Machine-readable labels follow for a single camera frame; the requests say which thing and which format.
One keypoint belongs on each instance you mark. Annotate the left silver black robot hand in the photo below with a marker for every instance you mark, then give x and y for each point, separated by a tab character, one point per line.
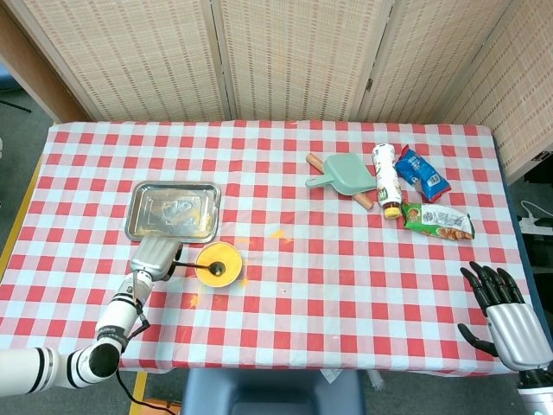
155	257

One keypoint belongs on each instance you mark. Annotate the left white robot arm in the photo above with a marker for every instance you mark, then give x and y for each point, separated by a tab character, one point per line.
116	315

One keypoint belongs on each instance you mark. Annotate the blue robot base seat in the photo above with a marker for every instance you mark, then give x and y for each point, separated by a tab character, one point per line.
272	393

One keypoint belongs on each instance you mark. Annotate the red white checkered tablecloth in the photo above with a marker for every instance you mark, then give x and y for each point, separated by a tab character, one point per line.
302	281

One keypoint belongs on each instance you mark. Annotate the white power strip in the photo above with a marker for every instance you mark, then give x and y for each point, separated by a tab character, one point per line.
535	225

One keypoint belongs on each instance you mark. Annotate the yellow bowl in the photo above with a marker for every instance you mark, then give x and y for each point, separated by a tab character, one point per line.
231	259

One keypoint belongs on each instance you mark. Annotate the green snack bag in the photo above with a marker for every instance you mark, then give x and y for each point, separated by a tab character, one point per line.
436	220

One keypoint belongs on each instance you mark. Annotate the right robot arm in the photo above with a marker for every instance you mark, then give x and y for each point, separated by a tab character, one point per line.
538	393

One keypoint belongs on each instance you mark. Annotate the woven folding screen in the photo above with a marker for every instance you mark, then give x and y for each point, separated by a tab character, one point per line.
294	56

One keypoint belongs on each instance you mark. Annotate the white bottle with yellow cap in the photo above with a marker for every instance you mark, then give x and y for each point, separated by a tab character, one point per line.
386	177

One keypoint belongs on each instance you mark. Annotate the orange box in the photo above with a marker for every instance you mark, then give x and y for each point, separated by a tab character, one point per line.
160	407

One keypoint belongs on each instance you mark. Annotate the green plastic dustpan scoop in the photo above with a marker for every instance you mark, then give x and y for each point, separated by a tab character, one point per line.
345	173

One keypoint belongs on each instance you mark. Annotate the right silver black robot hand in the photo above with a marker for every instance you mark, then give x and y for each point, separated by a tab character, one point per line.
516	335

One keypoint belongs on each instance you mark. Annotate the wooden rolling pin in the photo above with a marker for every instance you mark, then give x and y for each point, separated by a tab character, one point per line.
365	202

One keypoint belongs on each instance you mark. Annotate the blue snack bag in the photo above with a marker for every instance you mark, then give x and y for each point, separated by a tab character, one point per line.
423	175

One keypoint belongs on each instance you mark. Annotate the rectangular metal tray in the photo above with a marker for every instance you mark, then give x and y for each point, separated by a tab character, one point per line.
173	207

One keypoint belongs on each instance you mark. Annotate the black spoon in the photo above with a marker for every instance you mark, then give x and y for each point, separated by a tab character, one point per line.
217	270

